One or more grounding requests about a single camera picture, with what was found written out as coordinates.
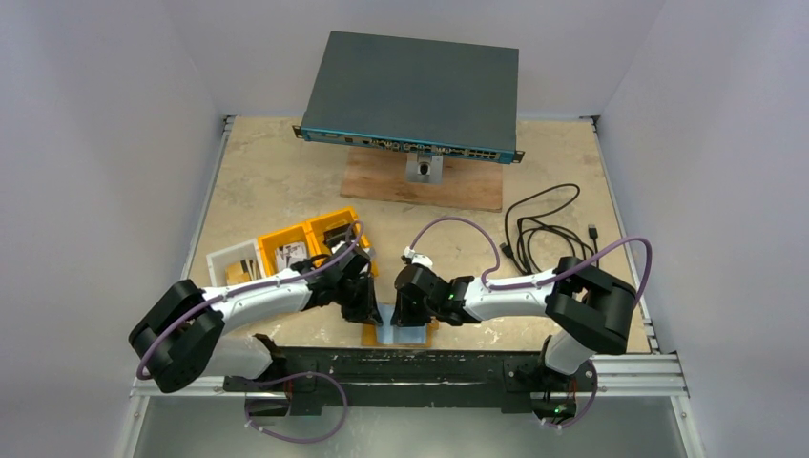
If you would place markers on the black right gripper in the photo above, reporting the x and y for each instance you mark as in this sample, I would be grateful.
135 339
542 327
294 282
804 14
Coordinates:
410 301

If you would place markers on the silver VIP card stack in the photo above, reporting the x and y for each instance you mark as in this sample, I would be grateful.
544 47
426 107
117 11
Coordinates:
288 254

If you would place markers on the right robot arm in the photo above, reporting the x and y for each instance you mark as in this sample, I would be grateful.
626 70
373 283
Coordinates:
592 308

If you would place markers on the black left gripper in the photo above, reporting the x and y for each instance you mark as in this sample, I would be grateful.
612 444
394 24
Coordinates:
366 311

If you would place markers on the black VIP card stack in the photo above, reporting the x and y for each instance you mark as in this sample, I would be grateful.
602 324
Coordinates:
334 238

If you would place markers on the yellow bin with black cards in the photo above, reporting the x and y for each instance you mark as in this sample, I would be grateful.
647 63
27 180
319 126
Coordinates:
319 224

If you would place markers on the tan leather card holder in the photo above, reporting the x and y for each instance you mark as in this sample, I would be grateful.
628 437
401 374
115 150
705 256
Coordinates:
388 335

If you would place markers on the yellow bin with silver cards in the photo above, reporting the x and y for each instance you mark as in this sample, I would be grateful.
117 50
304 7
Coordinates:
269 242

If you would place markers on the metal switch stand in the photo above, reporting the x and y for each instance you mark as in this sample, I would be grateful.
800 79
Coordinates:
424 168

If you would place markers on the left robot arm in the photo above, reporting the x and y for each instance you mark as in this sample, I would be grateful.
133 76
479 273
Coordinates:
188 333

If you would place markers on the blue network switch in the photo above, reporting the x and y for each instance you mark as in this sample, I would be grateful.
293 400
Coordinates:
415 95

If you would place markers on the wooden board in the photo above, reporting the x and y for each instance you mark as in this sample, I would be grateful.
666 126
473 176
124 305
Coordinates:
457 183

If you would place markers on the white plastic tray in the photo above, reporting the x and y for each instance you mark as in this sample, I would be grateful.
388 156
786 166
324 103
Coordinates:
235 265

